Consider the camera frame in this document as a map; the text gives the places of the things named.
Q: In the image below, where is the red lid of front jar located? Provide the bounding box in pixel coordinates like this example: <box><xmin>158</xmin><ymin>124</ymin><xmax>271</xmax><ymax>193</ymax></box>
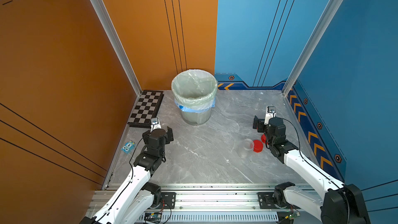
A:
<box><xmin>261</xmin><ymin>134</ymin><xmax>267</xmax><ymax>144</ymax></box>

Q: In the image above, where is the red lid of jar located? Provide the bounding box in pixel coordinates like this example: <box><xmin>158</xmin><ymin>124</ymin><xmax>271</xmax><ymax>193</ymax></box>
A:
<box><xmin>253</xmin><ymin>140</ymin><xmax>264</xmax><ymax>153</ymax></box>
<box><xmin>261</xmin><ymin>134</ymin><xmax>267</xmax><ymax>144</ymax></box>

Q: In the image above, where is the peanut jar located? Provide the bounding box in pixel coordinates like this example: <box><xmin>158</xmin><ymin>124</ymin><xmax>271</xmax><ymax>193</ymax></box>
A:
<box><xmin>259</xmin><ymin>92</ymin><xmax>269</xmax><ymax>112</ymax></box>
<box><xmin>237</xmin><ymin>139</ymin><xmax>254</xmax><ymax>158</ymax></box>

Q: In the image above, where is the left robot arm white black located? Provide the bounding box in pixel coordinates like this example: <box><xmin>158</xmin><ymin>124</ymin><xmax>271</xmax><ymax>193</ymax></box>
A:
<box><xmin>80</xmin><ymin>127</ymin><xmax>174</xmax><ymax>224</ymax></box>

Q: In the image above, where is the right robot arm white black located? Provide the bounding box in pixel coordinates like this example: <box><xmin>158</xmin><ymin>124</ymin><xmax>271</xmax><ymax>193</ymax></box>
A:
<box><xmin>253</xmin><ymin>117</ymin><xmax>371</xmax><ymax>224</ymax></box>

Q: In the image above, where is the small blue toy block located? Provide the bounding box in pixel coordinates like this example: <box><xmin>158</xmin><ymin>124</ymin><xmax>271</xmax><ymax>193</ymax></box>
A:
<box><xmin>121</xmin><ymin>141</ymin><xmax>136</xmax><ymax>154</ymax></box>

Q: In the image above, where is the black white chessboard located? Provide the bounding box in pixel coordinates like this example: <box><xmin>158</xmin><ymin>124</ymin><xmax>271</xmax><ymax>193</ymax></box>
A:
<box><xmin>127</xmin><ymin>90</ymin><xmax>164</xmax><ymax>129</ymax></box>

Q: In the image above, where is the translucent green bin liner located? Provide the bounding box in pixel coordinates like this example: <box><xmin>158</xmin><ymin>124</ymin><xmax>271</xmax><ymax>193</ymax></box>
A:
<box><xmin>171</xmin><ymin>69</ymin><xmax>218</xmax><ymax>113</ymax></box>

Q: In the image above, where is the left green circuit board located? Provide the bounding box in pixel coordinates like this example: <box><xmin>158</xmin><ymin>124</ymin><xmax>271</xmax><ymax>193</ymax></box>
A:
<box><xmin>143</xmin><ymin>212</ymin><xmax>163</xmax><ymax>224</ymax></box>

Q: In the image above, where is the green circuit board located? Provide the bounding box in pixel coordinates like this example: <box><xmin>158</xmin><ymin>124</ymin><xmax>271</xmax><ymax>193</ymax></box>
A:
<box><xmin>285</xmin><ymin>212</ymin><xmax>301</xmax><ymax>224</ymax></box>
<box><xmin>143</xmin><ymin>212</ymin><xmax>163</xmax><ymax>224</ymax></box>

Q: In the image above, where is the right green circuit board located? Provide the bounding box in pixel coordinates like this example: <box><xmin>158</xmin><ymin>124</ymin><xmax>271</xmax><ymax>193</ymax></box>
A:
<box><xmin>285</xmin><ymin>212</ymin><xmax>301</xmax><ymax>224</ymax></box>

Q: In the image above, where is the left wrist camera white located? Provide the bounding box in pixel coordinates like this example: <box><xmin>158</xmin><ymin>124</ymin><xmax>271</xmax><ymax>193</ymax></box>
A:
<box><xmin>150</xmin><ymin>117</ymin><xmax>162</xmax><ymax>132</ymax></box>

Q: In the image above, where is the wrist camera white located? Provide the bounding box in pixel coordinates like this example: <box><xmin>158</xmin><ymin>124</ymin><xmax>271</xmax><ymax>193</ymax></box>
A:
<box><xmin>264</xmin><ymin>106</ymin><xmax>276</xmax><ymax>125</ymax></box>
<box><xmin>150</xmin><ymin>117</ymin><xmax>162</xmax><ymax>132</ymax></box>

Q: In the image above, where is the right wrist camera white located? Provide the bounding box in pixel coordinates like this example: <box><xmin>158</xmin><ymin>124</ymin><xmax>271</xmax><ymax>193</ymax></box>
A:
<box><xmin>264</xmin><ymin>106</ymin><xmax>276</xmax><ymax>125</ymax></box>

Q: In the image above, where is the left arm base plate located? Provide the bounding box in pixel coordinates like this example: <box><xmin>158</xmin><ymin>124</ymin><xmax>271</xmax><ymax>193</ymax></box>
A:
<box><xmin>133</xmin><ymin>192</ymin><xmax>177</xmax><ymax>209</ymax></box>

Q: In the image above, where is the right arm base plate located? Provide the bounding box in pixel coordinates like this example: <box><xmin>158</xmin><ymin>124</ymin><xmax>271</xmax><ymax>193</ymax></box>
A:
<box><xmin>257</xmin><ymin>192</ymin><xmax>300</xmax><ymax>211</ymax></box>

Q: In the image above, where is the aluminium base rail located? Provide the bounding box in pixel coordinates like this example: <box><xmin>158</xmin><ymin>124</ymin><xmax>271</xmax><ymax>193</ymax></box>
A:
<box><xmin>82</xmin><ymin>183</ymin><xmax>357</xmax><ymax>224</ymax></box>

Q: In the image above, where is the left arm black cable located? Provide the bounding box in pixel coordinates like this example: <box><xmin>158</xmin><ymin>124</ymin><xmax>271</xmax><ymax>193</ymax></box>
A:
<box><xmin>93</xmin><ymin>136</ymin><xmax>147</xmax><ymax>224</ymax></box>

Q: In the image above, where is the right aluminium corner post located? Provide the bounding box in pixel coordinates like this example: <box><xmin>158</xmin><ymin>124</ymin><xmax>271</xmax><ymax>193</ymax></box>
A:
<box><xmin>282</xmin><ymin>0</ymin><xmax>343</xmax><ymax>96</ymax></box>

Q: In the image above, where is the aluminium corner post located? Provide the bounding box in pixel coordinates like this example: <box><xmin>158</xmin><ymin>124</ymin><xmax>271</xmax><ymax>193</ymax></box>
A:
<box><xmin>90</xmin><ymin>0</ymin><xmax>142</xmax><ymax>95</ymax></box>
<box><xmin>282</xmin><ymin>0</ymin><xmax>343</xmax><ymax>96</ymax></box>

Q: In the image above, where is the left aluminium corner post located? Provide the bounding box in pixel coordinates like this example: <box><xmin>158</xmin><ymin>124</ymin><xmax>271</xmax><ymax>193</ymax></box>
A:
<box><xmin>90</xmin><ymin>0</ymin><xmax>142</xmax><ymax>95</ymax></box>

